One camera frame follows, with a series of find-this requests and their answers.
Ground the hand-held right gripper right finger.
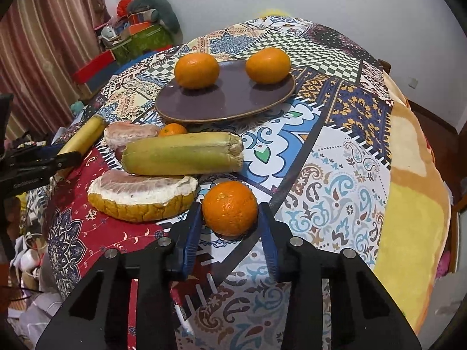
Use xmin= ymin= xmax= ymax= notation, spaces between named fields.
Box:
xmin=257 ymin=202 xmax=424 ymax=350

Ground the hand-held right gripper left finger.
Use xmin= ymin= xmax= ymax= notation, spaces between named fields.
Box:
xmin=34 ymin=202 xmax=203 ymax=350

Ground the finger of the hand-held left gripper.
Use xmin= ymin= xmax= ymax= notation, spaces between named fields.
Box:
xmin=7 ymin=151 xmax=83 ymax=182
xmin=5 ymin=144 xmax=64 ymax=162

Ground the large orange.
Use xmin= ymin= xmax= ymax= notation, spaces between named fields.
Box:
xmin=174 ymin=53 xmax=220 ymax=90
xmin=202 ymin=181 xmax=259 ymax=237
xmin=245 ymin=47 xmax=291 ymax=84

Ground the pomelo wedge with rind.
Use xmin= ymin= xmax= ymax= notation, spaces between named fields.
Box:
xmin=88 ymin=169 xmax=199 ymax=223

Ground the peeled pink pomelo segment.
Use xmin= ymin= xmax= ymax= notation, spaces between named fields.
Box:
xmin=104 ymin=123 xmax=161 ymax=151

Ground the small tangerine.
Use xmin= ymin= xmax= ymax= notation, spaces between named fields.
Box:
xmin=158 ymin=123 xmax=188 ymax=138

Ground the purple ceramic plate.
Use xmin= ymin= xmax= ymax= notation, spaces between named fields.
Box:
xmin=154 ymin=60 xmax=297 ymax=124

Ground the patterned patchwork tablecloth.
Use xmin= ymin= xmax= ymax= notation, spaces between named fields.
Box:
xmin=44 ymin=15 xmax=393 ymax=350

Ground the red box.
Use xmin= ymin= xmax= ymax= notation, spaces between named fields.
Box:
xmin=73 ymin=49 xmax=117 ymax=84

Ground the striped pink curtain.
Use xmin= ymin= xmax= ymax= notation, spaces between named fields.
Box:
xmin=0 ymin=0 xmax=110 ymax=143

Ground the orange box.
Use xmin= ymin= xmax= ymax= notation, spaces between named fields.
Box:
xmin=129 ymin=22 xmax=163 ymax=35

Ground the yellow orange fleece blanket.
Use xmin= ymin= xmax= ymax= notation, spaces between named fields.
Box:
xmin=372 ymin=62 xmax=453 ymax=332

